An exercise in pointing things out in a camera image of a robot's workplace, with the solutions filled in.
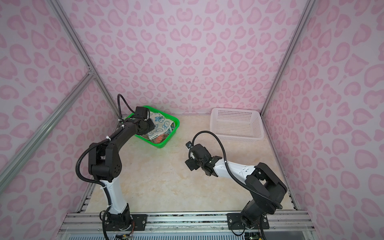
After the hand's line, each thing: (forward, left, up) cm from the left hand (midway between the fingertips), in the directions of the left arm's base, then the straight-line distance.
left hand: (155, 124), depth 97 cm
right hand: (-21, -24, -4) cm, 32 cm away
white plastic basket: (+9, -56, -13) cm, 58 cm away
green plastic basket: (+23, +5, -8) cm, 25 cm away
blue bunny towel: (+3, -3, -6) cm, 7 cm away
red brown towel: (-7, -2, -6) cm, 9 cm away
